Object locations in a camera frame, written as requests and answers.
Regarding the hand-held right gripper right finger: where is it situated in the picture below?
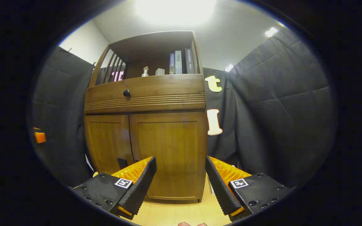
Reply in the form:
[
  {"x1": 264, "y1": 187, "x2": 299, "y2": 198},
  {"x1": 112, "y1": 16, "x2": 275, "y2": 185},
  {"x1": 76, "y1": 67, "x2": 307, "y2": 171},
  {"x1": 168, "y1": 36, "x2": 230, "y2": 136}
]
[{"x1": 205, "y1": 156, "x2": 295, "y2": 222}]

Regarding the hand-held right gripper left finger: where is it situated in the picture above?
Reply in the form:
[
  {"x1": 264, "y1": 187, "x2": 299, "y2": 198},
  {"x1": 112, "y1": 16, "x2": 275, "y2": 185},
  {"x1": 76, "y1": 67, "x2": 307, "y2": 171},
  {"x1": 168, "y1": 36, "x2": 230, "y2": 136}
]
[{"x1": 72, "y1": 156, "x2": 157, "y2": 220}]

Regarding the wooden shoe cabinet door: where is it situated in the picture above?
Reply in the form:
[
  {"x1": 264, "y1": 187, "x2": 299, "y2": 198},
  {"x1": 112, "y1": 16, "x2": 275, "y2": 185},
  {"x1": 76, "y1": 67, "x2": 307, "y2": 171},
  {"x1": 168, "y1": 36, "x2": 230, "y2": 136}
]
[
  {"x1": 85, "y1": 115, "x2": 134, "y2": 175},
  {"x1": 129, "y1": 112, "x2": 207, "y2": 201}
]

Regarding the wooden double-door shoe cabinet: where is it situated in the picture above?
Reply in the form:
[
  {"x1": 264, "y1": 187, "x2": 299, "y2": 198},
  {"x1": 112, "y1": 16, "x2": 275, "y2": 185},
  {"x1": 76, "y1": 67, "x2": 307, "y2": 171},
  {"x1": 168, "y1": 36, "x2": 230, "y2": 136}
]
[{"x1": 84, "y1": 30, "x2": 208, "y2": 204}]

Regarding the wooden cabinet drawer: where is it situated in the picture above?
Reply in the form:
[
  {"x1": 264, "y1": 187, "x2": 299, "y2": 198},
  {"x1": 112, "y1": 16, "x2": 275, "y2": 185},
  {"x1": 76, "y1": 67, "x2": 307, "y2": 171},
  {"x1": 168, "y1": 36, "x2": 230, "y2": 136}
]
[{"x1": 85, "y1": 74, "x2": 206, "y2": 114}]

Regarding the black backdrop cloth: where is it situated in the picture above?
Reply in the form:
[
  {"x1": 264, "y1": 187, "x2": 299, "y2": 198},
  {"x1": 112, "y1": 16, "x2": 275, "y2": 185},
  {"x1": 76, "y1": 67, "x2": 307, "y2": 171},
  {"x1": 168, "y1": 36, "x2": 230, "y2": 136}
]
[{"x1": 32, "y1": 27, "x2": 337, "y2": 189}]

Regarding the large ceiling light panel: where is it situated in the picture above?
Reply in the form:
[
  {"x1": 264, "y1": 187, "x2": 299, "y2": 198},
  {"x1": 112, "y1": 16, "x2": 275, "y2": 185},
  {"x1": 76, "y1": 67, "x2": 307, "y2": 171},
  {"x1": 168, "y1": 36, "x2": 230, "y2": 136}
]
[{"x1": 135, "y1": 0, "x2": 217, "y2": 25}]

